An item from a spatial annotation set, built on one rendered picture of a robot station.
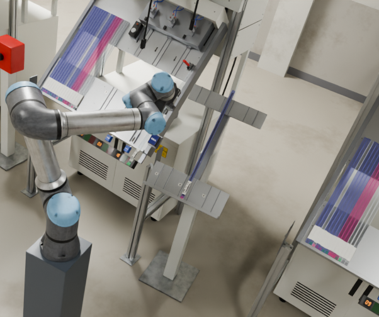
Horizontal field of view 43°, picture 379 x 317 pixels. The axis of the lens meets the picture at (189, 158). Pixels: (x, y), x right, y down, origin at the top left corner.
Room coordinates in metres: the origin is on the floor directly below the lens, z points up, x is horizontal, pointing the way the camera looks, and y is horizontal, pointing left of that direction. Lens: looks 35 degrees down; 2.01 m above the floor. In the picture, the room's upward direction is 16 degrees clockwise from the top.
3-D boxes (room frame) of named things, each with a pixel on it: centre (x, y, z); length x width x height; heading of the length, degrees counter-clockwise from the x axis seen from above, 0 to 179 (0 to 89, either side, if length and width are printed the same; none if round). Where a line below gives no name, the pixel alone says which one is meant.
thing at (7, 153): (2.33, 1.11, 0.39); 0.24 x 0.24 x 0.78; 68
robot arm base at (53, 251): (1.25, 0.39, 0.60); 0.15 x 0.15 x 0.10
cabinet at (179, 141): (2.49, 0.27, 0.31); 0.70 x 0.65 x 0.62; 68
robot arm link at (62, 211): (1.26, 0.39, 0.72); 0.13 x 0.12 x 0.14; 34
